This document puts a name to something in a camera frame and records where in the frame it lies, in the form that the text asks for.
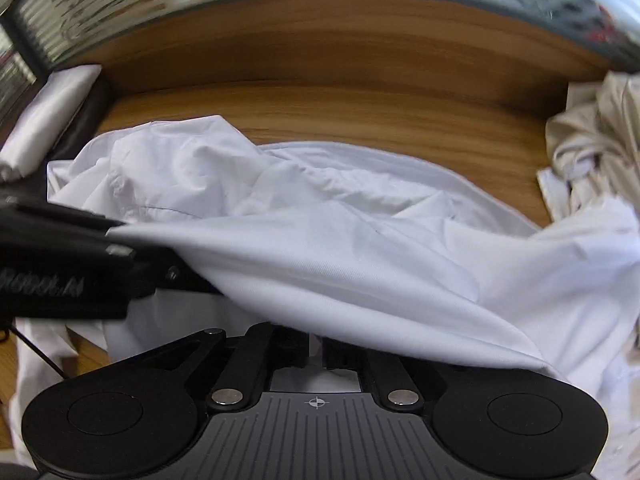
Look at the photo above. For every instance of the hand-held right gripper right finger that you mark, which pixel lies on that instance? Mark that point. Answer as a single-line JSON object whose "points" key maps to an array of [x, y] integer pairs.
{"points": [[345, 357]]}

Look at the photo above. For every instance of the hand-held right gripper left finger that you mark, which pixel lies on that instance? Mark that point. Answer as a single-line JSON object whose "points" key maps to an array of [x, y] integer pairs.
{"points": [[295, 355]]}

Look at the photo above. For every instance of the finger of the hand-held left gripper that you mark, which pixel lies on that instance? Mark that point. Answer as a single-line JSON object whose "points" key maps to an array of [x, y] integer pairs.
{"points": [[165, 272], [85, 217]]}

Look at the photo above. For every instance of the white long-sleeved coat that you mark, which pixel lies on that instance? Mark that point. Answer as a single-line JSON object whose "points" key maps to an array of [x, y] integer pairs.
{"points": [[350, 240]]}

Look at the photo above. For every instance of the folded dark grey garment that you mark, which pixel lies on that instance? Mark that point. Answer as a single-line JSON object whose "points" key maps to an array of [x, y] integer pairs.
{"points": [[87, 120]]}

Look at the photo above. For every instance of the folded white garment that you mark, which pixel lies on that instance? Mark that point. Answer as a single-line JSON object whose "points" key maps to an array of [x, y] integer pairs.
{"points": [[45, 115]]}

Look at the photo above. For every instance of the beige crumpled garment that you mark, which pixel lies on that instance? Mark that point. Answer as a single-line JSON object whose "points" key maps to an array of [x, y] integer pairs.
{"points": [[600, 125]]}

